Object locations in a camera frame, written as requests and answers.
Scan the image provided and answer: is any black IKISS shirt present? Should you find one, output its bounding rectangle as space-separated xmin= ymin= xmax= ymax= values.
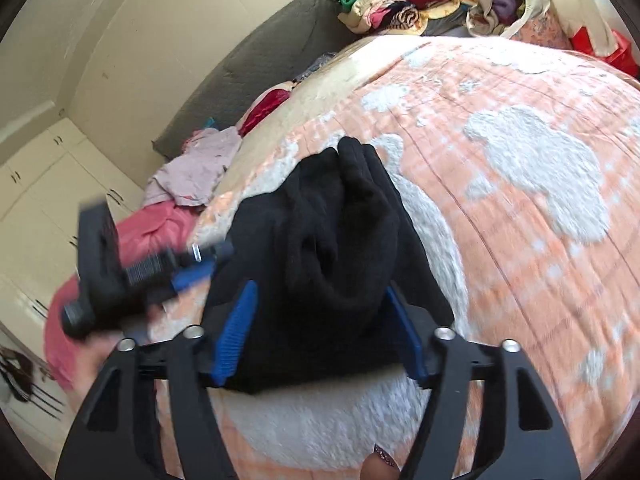
xmin=203 ymin=138 xmax=454 ymax=393

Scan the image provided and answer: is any plastic bag of clothes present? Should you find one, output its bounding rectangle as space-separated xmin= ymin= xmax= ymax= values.
xmin=466 ymin=0 xmax=551 ymax=41

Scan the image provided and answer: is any left hand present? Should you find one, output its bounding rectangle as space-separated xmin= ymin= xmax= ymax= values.
xmin=67 ymin=332 xmax=122 ymax=412

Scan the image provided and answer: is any right hand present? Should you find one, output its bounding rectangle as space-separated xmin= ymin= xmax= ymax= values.
xmin=359 ymin=444 xmax=400 ymax=480

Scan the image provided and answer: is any pink blanket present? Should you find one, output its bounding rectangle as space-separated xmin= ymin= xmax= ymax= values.
xmin=41 ymin=199 xmax=202 ymax=391

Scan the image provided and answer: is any lilac crumpled garment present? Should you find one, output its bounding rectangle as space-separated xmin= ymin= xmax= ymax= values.
xmin=142 ymin=127 xmax=242 ymax=207

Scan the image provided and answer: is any white wardrobe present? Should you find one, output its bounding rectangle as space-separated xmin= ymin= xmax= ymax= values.
xmin=0 ymin=116 xmax=147 ymax=466

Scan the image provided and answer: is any red pillow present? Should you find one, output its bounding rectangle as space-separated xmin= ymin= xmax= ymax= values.
xmin=235 ymin=81 xmax=296 ymax=138

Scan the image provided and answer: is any orange white plaid bedspread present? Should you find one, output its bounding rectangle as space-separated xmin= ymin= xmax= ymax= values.
xmin=146 ymin=34 xmax=640 ymax=480

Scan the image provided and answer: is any grey quilted headboard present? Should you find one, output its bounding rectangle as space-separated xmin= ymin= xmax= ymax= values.
xmin=152 ymin=0 xmax=356 ymax=160

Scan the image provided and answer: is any floral storage box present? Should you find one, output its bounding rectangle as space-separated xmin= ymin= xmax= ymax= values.
xmin=512 ymin=10 xmax=573 ymax=50

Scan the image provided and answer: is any red box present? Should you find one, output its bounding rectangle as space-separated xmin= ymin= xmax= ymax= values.
xmin=570 ymin=26 xmax=639 ymax=78

